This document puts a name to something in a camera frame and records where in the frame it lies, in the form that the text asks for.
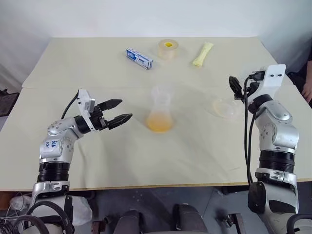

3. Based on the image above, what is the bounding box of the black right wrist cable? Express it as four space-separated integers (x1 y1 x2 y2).
243 70 266 186

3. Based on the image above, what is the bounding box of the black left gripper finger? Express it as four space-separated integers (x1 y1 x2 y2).
97 98 123 113
107 113 134 130

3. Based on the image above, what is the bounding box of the black equipment case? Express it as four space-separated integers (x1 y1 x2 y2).
0 88 20 118

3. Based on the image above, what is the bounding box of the pale yellow snack packet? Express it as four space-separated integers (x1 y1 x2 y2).
192 42 215 67

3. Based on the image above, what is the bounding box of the blue white toothpaste box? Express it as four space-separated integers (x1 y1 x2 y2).
125 47 154 70

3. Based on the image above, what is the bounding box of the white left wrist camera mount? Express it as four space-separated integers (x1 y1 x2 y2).
77 88 98 131

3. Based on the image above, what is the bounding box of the black left shoulder cable loop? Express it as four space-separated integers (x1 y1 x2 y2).
14 200 75 234

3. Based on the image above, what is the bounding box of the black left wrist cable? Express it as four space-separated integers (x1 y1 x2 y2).
60 93 80 120

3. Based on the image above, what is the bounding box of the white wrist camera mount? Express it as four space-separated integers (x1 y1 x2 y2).
77 88 98 131
257 64 287 96

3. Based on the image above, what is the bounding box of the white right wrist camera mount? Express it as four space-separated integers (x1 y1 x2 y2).
257 64 287 96

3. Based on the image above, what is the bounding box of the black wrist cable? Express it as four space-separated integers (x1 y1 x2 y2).
60 93 80 120
243 70 266 186

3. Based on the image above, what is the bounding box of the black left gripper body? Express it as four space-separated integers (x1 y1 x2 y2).
91 106 111 131

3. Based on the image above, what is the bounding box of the dark rounded shape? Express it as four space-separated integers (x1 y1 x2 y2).
116 210 142 234
172 203 203 234

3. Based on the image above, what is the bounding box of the black right shoulder cable loop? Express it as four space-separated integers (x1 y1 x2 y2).
286 213 312 234

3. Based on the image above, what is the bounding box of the bystander in dark clothes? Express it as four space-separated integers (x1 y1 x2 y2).
303 45 312 81

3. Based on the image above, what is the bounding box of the crumpled clear plastic bag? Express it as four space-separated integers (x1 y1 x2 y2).
72 195 94 227

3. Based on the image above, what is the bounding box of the black bulky object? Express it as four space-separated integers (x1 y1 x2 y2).
286 70 306 86

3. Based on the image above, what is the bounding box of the black shoulder cable loop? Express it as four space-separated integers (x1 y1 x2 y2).
286 213 312 234
14 200 75 234

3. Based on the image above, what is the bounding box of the translucent plastic flask bottle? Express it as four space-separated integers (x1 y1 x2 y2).
146 92 175 134

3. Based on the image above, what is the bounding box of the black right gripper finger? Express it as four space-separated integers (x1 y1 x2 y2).
229 75 243 100

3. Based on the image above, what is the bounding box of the clear tape roll yellow core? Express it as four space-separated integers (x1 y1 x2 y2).
157 39 180 60

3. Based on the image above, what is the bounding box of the clear plastic bowl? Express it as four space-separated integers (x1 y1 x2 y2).
210 97 243 120

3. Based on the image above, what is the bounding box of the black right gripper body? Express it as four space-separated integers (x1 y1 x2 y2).
240 81 260 101

